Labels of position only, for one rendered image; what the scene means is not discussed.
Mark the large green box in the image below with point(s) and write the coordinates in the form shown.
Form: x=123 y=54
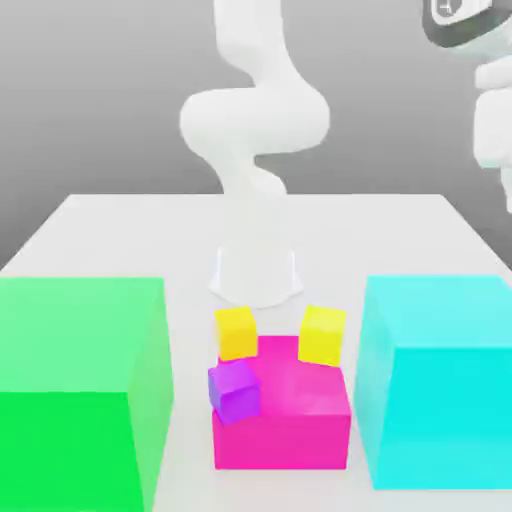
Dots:
x=68 y=400

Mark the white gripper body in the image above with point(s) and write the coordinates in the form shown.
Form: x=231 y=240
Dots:
x=494 y=128

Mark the small purple cube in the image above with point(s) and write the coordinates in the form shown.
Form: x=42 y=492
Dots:
x=236 y=392

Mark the large cyan box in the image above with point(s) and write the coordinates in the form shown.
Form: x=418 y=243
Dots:
x=444 y=400

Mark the large magenta box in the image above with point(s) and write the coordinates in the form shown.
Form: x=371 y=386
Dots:
x=296 y=424

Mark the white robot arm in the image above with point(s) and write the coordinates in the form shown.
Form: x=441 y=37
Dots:
x=256 y=120

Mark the small amber yellow cube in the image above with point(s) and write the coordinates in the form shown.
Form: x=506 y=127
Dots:
x=236 y=338

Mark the small lemon yellow cube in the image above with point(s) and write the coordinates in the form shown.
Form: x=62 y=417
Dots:
x=321 y=340

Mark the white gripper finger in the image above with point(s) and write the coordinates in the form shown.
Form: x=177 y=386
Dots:
x=507 y=188

